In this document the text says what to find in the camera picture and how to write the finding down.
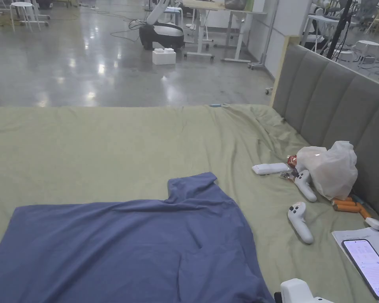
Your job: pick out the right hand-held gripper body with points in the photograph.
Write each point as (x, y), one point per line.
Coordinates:
(295, 292)

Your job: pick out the grey padded headboard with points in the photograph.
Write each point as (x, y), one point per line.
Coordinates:
(328, 98)

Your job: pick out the small white charger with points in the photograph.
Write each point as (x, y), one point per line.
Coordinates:
(376, 223)

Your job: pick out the bed with pale green sheet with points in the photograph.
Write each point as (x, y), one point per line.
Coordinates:
(113, 142)

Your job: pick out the white foam box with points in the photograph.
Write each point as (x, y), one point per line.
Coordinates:
(164, 56)

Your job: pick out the white hand controller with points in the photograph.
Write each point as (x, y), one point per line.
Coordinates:
(304, 186)
(300, 222)

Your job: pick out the dark blue shirt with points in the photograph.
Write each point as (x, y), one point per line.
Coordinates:
(120, 246)

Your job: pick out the black tripod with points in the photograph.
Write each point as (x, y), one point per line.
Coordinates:
(339, 28)

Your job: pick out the white flat power bank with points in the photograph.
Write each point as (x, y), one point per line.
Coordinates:
(269, 169)

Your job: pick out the white plastic bag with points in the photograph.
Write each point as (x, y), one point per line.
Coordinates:
(333, 170)

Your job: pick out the smartphone with lit screen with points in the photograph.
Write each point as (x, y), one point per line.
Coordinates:
(368, 265)

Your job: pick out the white height-adjustable desk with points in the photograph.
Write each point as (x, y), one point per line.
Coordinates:
(218, 25)

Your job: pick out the red snack wrapper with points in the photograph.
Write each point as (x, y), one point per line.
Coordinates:
(291, 161)

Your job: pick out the white and black robot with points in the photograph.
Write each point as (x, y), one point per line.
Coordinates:
(161, 28)

